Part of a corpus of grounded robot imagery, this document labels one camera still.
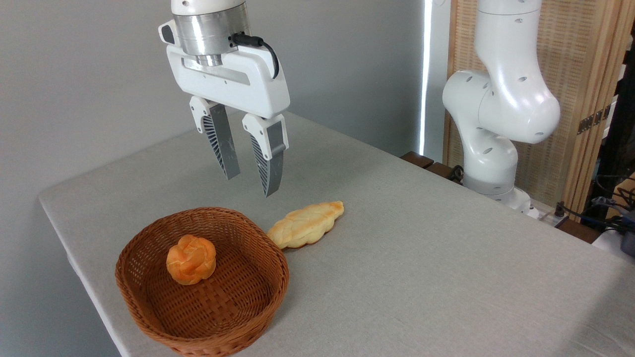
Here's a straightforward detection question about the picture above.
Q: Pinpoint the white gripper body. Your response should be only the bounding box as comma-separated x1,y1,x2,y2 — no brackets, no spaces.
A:
158,19,291,120

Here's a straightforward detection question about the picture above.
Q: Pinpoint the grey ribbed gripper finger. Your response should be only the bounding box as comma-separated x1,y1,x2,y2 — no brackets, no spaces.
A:
242,113,289,198
189,96,242,180

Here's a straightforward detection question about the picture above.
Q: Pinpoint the long braided bread loaf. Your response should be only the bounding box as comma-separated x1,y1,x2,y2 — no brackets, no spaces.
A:
266,200,345,249

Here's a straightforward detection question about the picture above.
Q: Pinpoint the round orange knotted bread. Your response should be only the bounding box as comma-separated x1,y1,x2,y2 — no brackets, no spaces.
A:
166,234,218,286

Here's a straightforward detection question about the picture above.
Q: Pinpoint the brown wicker basket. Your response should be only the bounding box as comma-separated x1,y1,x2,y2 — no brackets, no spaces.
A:
115,206,290,357

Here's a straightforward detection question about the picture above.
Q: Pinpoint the dark brown wooden block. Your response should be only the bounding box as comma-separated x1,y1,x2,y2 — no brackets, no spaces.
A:
554,218,602,244
400,151,435,170
426,162,464,185

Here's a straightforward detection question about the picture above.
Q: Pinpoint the grey tablecloth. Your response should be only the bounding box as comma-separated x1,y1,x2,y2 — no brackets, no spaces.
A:
38,110,635,357

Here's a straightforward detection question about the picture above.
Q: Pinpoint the dark metal screen hinge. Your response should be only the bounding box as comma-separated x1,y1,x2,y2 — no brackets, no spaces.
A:
576,105,612,136

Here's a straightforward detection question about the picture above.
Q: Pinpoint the black vertical stand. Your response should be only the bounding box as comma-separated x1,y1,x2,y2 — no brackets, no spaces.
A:
589,20,635,221

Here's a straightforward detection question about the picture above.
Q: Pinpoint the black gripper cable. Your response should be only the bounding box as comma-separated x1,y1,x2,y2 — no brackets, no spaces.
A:
231,32,280,80

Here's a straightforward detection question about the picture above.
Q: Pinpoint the black cable bundle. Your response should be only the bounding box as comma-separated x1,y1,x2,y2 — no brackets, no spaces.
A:
555,174,635,235

